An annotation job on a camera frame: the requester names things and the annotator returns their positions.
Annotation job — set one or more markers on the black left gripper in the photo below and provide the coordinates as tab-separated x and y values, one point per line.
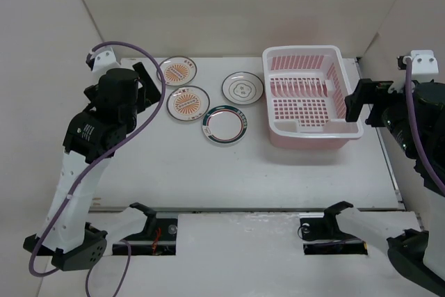
148	94

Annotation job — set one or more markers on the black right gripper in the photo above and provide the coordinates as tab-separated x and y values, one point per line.
367	90

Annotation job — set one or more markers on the orange sunburst plate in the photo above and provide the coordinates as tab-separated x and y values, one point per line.
188	103
178	70

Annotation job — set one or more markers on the white plate green rim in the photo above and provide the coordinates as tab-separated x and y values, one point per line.
224	125

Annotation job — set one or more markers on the white plate black rim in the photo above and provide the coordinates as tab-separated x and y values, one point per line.
242	88

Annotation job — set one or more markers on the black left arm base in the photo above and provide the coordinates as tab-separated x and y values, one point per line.
142	231

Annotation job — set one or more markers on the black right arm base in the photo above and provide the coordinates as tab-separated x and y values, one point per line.
322	236

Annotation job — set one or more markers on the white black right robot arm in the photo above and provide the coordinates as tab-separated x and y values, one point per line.
415	118

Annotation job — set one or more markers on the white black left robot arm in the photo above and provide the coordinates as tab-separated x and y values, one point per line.
93	136

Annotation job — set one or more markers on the pink white dish rack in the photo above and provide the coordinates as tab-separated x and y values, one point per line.
305	87

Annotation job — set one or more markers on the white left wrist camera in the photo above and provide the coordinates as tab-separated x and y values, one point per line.
102	60

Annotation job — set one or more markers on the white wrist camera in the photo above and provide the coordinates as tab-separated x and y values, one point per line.
424	66
102	60

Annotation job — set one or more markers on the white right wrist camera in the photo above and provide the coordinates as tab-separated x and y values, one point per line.
424	66

